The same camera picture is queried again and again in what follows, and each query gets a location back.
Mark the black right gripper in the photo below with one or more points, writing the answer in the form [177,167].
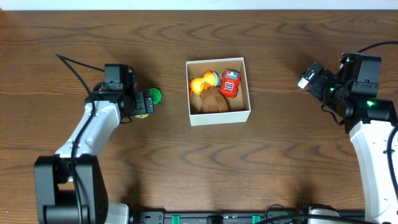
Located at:
[319,82]

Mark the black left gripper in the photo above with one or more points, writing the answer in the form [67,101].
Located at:
[144,103]

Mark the green lattice plastic ball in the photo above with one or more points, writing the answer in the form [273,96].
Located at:
[156,95]

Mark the yellow ball with blue letters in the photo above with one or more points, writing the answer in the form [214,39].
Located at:
[141,116]

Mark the orange rubber duck toy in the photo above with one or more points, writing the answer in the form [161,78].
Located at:
[209,79]

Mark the brown plush toy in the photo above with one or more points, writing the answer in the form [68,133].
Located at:
[212,101]

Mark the red toy car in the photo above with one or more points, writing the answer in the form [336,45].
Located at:
[230,82]

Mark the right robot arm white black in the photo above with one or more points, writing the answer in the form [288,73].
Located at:
[370,122]

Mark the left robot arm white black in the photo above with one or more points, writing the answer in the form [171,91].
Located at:
[69,185]

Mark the white cardboard box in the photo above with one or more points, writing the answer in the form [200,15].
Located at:
[239,107]

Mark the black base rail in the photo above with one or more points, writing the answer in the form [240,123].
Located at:
[274,213]

